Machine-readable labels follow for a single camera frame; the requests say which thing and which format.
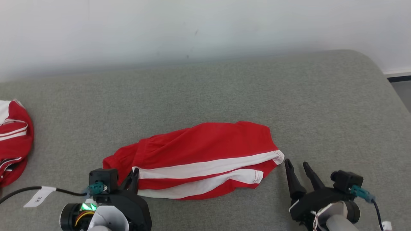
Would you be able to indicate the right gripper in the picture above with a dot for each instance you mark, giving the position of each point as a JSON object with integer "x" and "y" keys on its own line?
{"x": 311, "y": 202}

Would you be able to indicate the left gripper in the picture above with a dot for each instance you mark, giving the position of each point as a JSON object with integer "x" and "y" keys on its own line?
{"x": 135, "y": 208}

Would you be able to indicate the red shorts with white stripes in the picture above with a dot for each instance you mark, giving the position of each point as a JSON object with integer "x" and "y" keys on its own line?
{"x": 205, "y": 144}

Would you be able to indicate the red and white jersey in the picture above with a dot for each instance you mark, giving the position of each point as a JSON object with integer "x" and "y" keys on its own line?
{"x": 16, "y": 147}

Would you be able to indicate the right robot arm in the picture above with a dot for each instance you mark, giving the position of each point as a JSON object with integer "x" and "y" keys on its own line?
{"x": 337, "y": 221}

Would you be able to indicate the black and white baseboard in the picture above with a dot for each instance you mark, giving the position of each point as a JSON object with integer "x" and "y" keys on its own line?
{"x": 401, "y": 78}

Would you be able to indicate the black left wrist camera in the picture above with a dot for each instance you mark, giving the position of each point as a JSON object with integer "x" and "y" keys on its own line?
{"x": 104, "y": 176}

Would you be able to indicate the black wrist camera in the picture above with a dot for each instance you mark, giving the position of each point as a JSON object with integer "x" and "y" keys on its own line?
{"x": 345, "y": 179}
{"x": 104, "y": 176}

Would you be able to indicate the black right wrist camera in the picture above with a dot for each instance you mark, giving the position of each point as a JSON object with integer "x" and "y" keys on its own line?
{"x": 345, "y": 179}

